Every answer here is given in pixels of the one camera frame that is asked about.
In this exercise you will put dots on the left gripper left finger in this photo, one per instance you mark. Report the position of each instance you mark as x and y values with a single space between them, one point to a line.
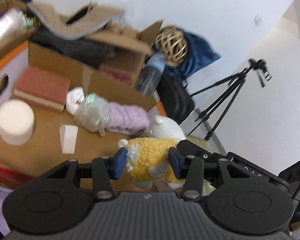
103 171

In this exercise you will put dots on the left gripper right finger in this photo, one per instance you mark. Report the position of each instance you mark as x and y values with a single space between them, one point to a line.
189 168

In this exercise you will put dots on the yellow white plush toy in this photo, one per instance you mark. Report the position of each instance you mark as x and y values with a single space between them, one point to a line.
147 157

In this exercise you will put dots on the white foam wedge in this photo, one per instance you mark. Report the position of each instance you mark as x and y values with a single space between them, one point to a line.
68 137

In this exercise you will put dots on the iridescent mesh bath pouf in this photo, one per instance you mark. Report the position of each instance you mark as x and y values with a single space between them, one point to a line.
93 114

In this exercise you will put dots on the lilac fuzzy cloth roll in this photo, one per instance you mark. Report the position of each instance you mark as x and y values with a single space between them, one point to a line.
127 119

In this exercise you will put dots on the white sock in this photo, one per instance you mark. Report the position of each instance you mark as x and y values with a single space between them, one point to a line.
73 99

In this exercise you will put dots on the red scrub sponge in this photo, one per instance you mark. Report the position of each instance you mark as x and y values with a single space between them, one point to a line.
42 88

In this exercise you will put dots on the white round foam sponge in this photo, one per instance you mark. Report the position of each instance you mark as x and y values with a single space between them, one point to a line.
16 122

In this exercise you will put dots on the black bag on floor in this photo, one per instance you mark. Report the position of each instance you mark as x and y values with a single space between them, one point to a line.
175 99

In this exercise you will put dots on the red cardboard box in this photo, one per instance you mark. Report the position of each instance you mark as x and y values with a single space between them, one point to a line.
19 164

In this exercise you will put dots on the open brown cardboard box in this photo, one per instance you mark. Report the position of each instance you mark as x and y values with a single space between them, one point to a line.
122 51

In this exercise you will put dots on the blue water bottle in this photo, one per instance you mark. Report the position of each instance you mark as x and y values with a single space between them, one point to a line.
151 75

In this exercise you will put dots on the blue fabric bag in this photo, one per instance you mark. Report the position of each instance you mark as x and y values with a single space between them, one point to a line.
199 55

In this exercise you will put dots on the woven rattan ball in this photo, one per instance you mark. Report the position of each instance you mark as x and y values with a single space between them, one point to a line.
172 43

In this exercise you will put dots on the white plastic bottle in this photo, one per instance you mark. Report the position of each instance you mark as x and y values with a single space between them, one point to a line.
12 24

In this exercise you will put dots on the small brown cardboard box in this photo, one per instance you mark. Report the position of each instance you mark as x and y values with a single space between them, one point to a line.
32 25

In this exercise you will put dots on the black camera tripod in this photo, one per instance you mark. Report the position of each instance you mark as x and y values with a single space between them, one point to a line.
236 83

